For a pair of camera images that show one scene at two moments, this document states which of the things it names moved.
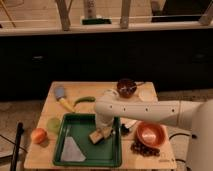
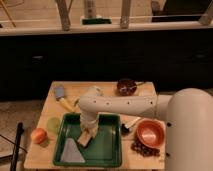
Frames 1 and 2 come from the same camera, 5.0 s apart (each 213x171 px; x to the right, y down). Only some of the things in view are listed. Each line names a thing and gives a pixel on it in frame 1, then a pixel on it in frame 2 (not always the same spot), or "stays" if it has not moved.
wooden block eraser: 96,137 → 84,138
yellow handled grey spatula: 59,92 stays
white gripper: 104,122 → 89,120
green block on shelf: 96,21 stays
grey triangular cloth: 71,151 stays
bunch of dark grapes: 145,150 stays
